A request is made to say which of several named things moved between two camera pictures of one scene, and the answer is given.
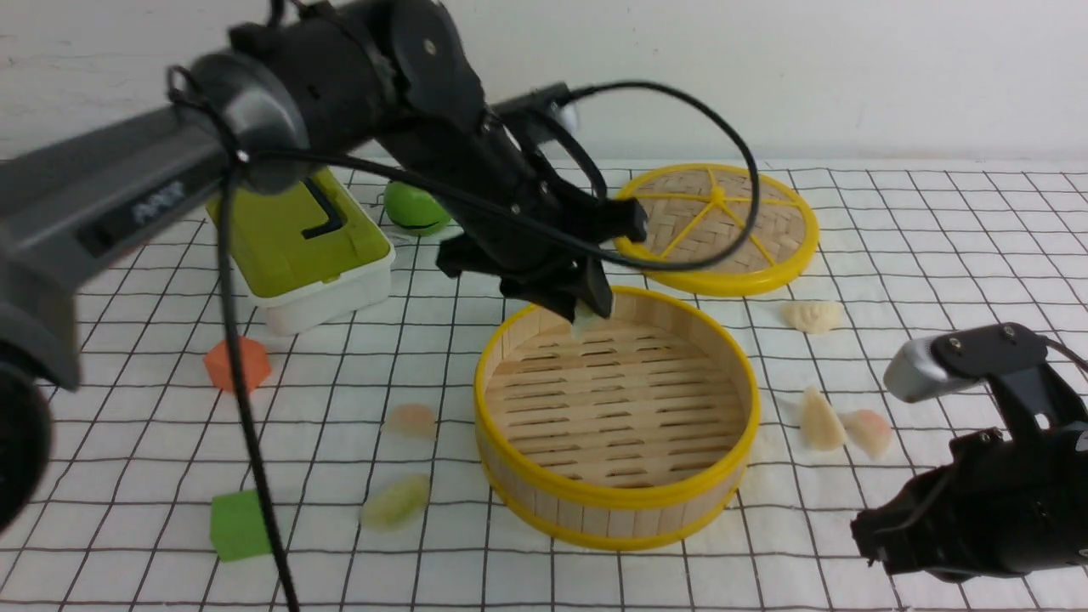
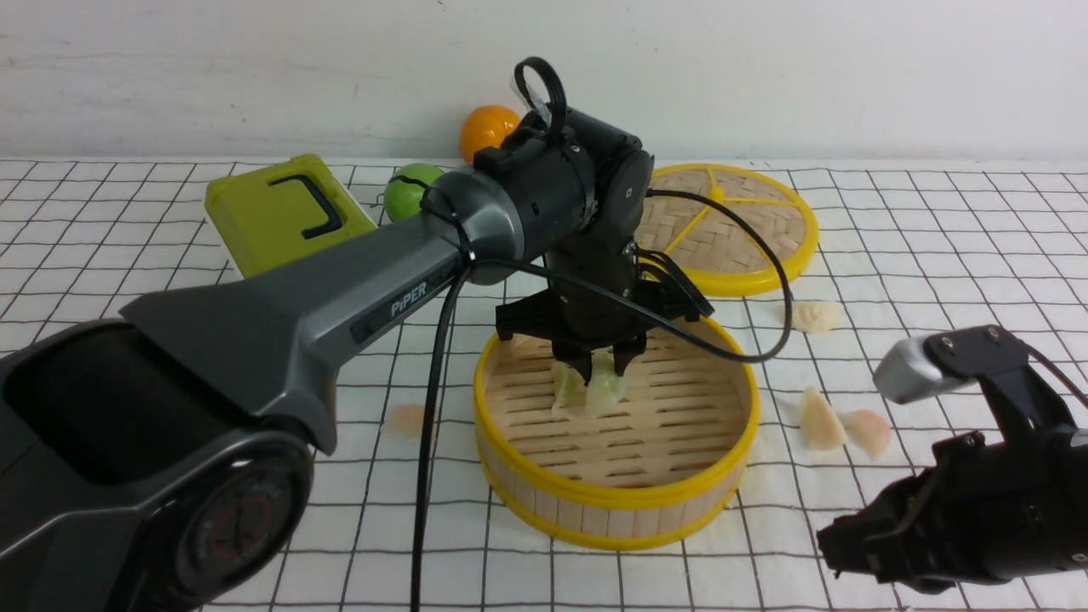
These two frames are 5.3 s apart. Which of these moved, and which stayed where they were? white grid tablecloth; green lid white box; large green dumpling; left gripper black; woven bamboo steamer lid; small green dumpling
Moved: large green dumpling; small green dumpling; left gripper black
Stayed: green lid white box; white grid tablecloth; woven bamboo steamer lid
